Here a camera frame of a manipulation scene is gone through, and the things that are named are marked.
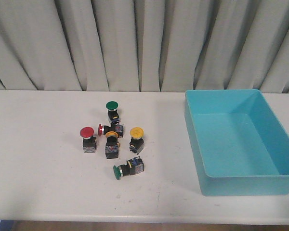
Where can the lying green push button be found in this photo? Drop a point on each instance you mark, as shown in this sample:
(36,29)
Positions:
(133,166)

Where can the teal plastic box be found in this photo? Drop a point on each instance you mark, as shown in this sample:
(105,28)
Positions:
(239,146)

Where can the lying yellow push button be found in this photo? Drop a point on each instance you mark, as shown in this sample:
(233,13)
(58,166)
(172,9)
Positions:
(112,145)

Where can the upright green push button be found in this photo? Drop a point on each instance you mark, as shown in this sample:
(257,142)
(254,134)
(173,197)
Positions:
(112,107)

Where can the lying red push button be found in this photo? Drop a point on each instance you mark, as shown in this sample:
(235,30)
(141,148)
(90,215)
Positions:
(115,127)

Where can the yellow push button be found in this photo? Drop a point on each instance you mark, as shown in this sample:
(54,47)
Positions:
(112,145)
(137,142)

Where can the red push button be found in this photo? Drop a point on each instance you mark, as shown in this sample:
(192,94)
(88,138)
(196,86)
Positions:
(89,144)
(115,127)

